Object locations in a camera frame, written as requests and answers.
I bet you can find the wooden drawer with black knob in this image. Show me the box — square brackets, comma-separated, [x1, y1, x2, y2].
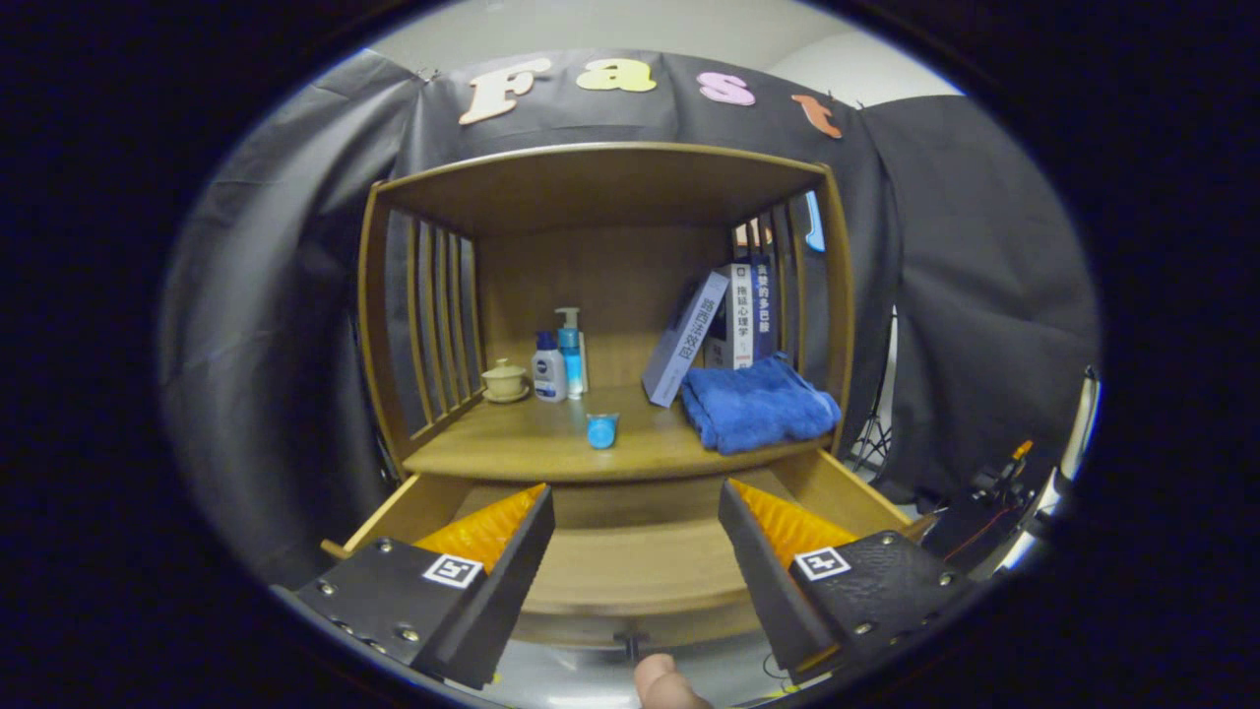
[320, 448, 936, 661]

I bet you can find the black device with orange tip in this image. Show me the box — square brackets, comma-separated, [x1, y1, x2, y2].
[920, 438, 1059, 582]

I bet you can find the wooden countertop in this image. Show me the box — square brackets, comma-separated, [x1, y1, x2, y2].
[402, 379, 838, 483]

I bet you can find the blue folded towel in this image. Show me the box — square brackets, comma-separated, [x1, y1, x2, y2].
[679, 353, 844, 456]

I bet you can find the wooden cabinet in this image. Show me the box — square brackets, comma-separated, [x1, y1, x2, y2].
[356, 141, 855, 483]

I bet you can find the white pole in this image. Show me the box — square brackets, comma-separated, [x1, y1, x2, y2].
[1053, 366, 1101, 513]

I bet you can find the black backdrop cloth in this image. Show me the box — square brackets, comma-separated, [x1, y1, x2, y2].
[157, 44, 1102, 592]

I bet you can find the white-spined book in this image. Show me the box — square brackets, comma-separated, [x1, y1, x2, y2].
[730, 263, 756, 370]

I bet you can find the beige lidded teacup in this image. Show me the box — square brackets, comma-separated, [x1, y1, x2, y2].
[480, 357, 531, 404]

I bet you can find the blue-spined book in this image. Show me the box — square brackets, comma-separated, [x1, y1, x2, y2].
[752, 258, 778, 363]

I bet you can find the white and blue lotion bottle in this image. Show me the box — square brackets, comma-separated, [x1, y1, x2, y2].
[532, 331, 568, 404]

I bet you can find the grey book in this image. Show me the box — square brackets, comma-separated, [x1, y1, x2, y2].
[641, 272, 731, 409]

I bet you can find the blue pump bottle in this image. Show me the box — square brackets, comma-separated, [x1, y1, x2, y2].
[554, 307, 584, 400]

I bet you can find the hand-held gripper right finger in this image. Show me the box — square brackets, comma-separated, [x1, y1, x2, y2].
[717, 478, 980, 685]

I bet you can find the black tripod stand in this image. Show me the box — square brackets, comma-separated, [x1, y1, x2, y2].
[849, 305, 902, 474]

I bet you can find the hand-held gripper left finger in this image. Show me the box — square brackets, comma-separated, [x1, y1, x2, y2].
[295, 483, 557, 690]

